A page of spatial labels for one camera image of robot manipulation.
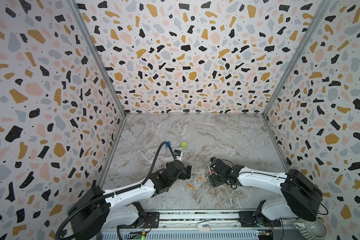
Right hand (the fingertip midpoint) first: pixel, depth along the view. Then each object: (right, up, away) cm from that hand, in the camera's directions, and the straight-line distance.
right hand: (213, 175), depth 87 cm
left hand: (-16, +8, -5) cm, 18 cm away
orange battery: (-7, -2, 0) cm, 7 cm away
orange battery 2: (-13, -5, -2) cm, 14 cm away
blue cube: (-28, +17, +16) cm, 36 cm away
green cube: (-18, +17, +14) cm, 28 cm away
